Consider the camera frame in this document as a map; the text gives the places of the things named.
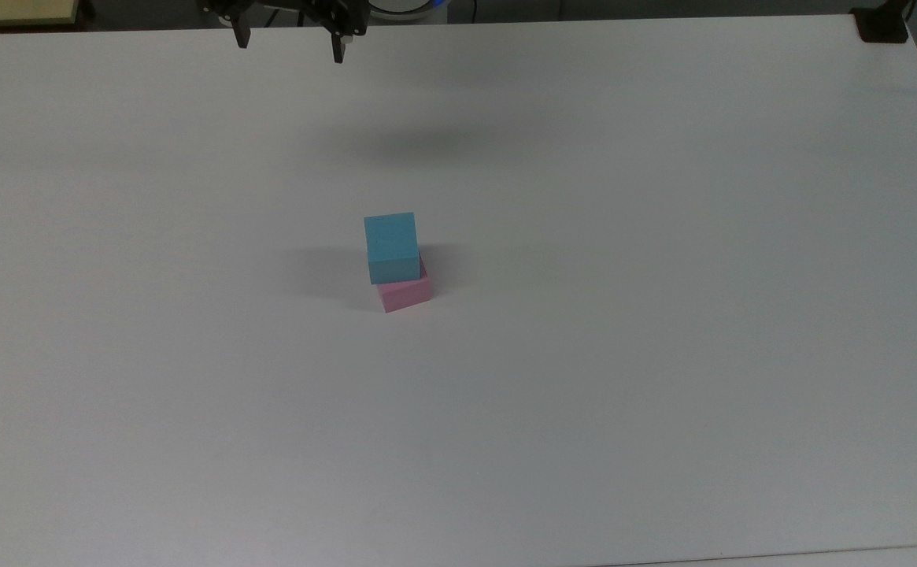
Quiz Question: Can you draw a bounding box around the blue cube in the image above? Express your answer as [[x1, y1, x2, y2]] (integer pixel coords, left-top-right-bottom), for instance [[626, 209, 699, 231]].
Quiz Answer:
[[364, 212, 421, 285]]

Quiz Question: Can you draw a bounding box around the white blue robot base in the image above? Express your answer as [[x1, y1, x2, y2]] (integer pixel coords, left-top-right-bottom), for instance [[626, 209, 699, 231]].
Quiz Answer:
[[368, 0, 449, 17]]

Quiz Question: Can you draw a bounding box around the black table clamp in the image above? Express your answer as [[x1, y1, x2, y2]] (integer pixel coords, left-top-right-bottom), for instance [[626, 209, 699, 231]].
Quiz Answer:
[[850, 5, 912, 44]]

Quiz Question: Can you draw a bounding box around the beige board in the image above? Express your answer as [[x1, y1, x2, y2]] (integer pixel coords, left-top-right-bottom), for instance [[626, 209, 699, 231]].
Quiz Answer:
[[0, 0, 81, 29]]

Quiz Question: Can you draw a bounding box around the pink cube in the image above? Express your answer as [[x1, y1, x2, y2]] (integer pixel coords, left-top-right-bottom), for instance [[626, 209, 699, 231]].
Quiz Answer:
[[377, 254, 434, 314]]

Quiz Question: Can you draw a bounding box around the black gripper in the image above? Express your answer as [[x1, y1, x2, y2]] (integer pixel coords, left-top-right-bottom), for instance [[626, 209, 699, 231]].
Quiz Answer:
[[197, 0, 369, 65]]

